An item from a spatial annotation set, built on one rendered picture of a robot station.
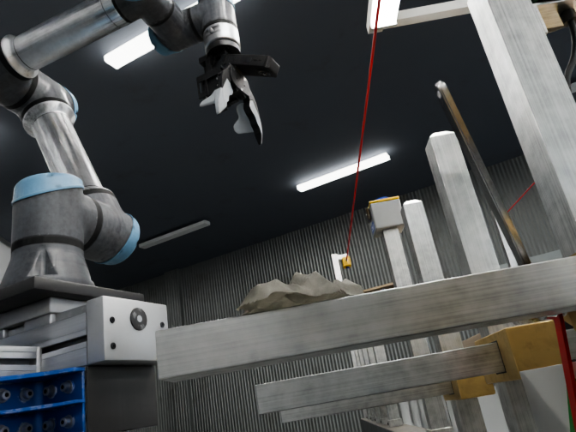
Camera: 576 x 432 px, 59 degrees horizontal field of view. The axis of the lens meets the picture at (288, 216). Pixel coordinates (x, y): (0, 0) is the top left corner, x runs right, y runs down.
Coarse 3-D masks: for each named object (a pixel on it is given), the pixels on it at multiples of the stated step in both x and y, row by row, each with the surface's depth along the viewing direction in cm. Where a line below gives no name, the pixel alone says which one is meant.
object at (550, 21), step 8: (544, 0) 43; (552, 0) 43; (560, 0) 42; (568, 0) 43; (536, 8) 42; (544, 8) 43; (552, 8) 43; (560, 8) 43; (568, 8) 43; (544, 16) 44; (552, 16) 44; (560, 16) 44; (568, 16) 43; (544, 24) 42; (552, 24) 45; (560, 24) 45; (568, 24) 44; (544, 32) 42; (568, 64) 42; (568, 72) 42; (568, 80) 42
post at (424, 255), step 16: (416, 208) 90; (416, 224) 89; (416, 240) 88; (432, 240) 87; (416, 256) 87; (432, 256) 86; (432, 272) 85; (448, 336) 82; (464, 400) 78; (464, 416) 77; (480, 416) 77
